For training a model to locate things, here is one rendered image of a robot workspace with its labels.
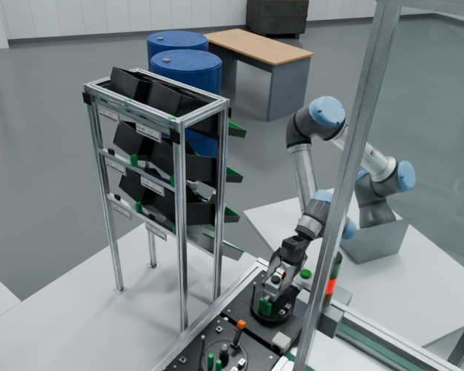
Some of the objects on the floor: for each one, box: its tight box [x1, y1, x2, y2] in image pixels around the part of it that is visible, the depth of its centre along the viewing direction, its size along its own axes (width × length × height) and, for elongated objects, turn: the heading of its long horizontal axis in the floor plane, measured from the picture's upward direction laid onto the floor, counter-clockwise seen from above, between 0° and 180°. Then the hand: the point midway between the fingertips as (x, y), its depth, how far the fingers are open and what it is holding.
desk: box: [203, 29, 314, 122], centre depth 516 cm, size 68×132×71 cm, turn 38°
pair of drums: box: [147, 31, 222, 159], centre depth 412 cm, size 80×130×96 cm, turn 22°
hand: (274, 283), depth 129 cm, fingers closed on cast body, 4 cm apart
